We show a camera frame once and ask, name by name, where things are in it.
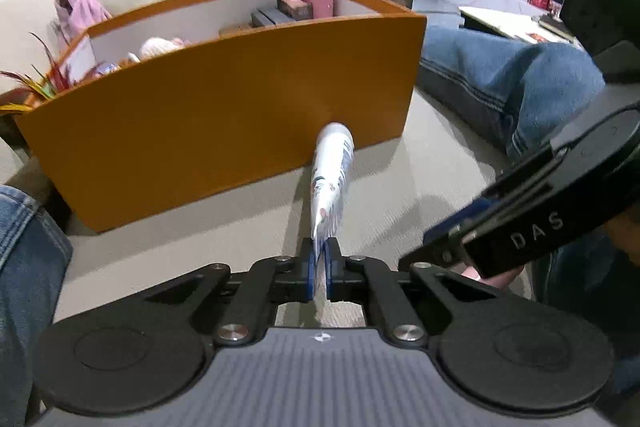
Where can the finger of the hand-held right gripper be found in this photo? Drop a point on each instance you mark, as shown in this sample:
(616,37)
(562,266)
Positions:
(460,219)

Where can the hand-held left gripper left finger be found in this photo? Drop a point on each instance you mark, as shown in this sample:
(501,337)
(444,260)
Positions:
(311,269)

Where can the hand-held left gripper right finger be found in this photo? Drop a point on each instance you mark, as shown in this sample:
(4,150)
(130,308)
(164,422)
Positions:
(328,269)

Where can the white toothpaste tube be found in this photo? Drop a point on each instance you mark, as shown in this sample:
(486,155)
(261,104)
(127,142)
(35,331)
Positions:
(330,187)

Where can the orange storage box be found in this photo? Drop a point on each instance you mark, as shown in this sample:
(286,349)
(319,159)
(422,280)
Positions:
(225,107)

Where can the red feather toy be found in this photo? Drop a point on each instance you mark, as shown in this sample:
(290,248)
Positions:
(42,82)

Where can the person's right leg in jeans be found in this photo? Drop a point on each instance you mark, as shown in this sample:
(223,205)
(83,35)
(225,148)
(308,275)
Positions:
(510,77)

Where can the coffee table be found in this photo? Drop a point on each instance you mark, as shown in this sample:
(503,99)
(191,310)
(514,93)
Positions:
(510,24)

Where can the dark box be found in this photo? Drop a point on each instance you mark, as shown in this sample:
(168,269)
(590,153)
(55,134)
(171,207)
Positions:
(267,17)

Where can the brown box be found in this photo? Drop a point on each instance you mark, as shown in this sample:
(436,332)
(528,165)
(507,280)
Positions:
(295,7)

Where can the white plush toy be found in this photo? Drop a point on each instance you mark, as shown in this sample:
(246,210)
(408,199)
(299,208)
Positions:
(160,47)

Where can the pink cloth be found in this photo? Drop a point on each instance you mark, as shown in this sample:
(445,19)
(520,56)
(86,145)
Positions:
(77,14)

